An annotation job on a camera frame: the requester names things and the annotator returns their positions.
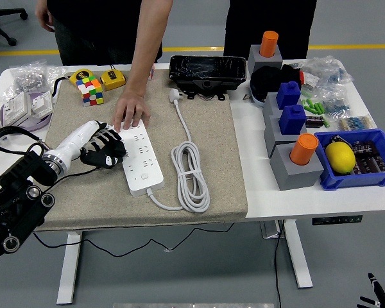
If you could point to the grey under-table box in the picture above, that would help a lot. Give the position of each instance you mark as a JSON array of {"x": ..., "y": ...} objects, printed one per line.
[{"x": 269, "y": 231}]

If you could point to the black table control panel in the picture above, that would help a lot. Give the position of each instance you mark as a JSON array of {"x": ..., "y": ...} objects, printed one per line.
[{"x": 337, "y": 220}]

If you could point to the clear bag of tan resistors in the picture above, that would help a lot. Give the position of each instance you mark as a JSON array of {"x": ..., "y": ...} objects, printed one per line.
[{"x": 356, "y": 123}]

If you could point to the person's left forearm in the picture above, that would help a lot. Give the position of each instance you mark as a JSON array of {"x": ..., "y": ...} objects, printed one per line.
[{"x": 150, "y": 48}]

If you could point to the colourful puzzle cube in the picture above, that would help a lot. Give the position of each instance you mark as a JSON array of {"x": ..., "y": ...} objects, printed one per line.
[
  {"x": 90, "y": 91},
  {"x": 152, "y": 73}
]

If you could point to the person's left hand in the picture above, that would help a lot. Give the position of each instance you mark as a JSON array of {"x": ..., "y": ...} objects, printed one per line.
[{"x": 131, "y": 109}]

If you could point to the large clear bag of resistors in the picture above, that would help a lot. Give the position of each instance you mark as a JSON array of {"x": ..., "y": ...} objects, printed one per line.
[{"x": 330, "y": 72}]

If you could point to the clear bag of metal nuts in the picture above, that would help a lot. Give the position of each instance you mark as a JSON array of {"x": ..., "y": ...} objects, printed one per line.
[{"x": 29, "y": 80}]

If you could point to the grey-brown mat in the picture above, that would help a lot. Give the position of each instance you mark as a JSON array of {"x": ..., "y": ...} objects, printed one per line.
[{"x": 218, "y": 160}]

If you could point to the white power strip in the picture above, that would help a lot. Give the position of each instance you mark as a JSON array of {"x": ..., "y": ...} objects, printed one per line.
[{"x": 146, "y": 163}]

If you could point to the small green cylinder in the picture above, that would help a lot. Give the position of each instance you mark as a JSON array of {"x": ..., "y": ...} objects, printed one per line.
[
  {"x": 326, "y": 121},
  {"x": 319, "y": 108},
  {"x": 304, "y": 105},
  {"x": 312, "y": 106}
]

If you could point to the blue plastic bin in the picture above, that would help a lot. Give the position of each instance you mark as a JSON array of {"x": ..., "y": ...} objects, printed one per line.
[{"x": 356, "y": 182}]

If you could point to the white table leg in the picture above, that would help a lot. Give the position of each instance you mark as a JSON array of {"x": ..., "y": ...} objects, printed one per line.
[
  {"x": 67, "y": 272},
  {"x": 296, "y": 256}
]

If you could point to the person's right hand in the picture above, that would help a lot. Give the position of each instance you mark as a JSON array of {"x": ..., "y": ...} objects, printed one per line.
[{"x": 45, "y": 16}]

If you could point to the small black clip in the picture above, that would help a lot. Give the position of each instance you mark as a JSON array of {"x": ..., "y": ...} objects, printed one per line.
[{"x": 335, "y": 139}]

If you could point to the grey square block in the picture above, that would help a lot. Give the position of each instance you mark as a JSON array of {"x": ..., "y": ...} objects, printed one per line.
[
  {"x": 264, "y": 62},
  {"x": 269, "y": 104},
  {"x": 295, "y": 178},
  {"x": 272, "y": 134}
]

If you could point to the dark brown capacitor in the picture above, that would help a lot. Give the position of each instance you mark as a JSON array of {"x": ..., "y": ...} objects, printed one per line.
[
  {"x": 372, "y": 165},
  {"x": 365, "y": 148}
]

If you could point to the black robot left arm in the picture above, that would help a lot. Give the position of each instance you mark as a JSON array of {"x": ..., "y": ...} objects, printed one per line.
[{"x": 19, "y": 174}]

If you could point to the orange cylinder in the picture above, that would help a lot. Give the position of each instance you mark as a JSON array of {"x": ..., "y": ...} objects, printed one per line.
[
  {"x": 303, "y": 149},
  {"x": 269, "y": 43}
]

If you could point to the purple tray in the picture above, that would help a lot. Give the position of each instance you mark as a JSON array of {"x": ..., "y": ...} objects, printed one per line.
[{"x": 38, "y": 123}]

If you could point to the round yellow tape measure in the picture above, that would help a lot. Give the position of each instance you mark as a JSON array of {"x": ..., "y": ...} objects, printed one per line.
[{"x": 80, "y": 74}]

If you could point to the white socket box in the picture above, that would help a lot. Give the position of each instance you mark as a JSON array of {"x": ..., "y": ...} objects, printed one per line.
[
  {"x": 42, "y": 102},
  {"x": 16, "y": 109}
]

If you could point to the white blue round dish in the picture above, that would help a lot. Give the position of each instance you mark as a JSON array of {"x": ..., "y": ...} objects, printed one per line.
[{"x": 258, "y": 102}]

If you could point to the yellow lemon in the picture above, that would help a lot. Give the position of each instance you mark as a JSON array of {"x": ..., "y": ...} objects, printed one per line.
[{"x": 340, "y": 158}]

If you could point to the dark printed capacitor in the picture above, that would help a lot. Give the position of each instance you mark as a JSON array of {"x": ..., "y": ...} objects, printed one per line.
[{"x": 314, "y": 122}]

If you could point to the clear bag of blue resistors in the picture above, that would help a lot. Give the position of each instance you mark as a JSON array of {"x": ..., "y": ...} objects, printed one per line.
[{"x": 337, "y": 104}]

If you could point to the black cloth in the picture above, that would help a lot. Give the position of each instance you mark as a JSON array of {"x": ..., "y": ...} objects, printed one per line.
[{"x": 272, "y": 78}]

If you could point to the blue block with knob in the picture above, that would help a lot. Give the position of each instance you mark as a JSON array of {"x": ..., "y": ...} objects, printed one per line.
[
  {"x": 288, "y": 94},
  {"x": 292, "y": 120}
]

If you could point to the red white labelled item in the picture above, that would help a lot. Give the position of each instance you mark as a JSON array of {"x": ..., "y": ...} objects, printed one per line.
[{"x": 309, "y": 79}]

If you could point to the black film-wrapped device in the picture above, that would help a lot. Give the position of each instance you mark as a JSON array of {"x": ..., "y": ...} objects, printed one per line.
[{"x": 208, "y": 69}]

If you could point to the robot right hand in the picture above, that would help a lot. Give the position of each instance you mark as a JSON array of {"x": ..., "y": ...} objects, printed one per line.
[{"x": 379, "y": 290}]

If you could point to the black office chair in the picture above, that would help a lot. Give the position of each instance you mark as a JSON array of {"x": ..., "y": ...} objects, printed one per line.
[{"x": 23, "y": 14}]

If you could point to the square yellow tape measure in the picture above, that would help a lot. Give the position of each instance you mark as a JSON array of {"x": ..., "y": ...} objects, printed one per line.
[{"x": 114, "y": 81}]

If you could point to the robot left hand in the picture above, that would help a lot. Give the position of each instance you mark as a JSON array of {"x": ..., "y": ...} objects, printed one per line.
[{"x": 78, "y": 139}]

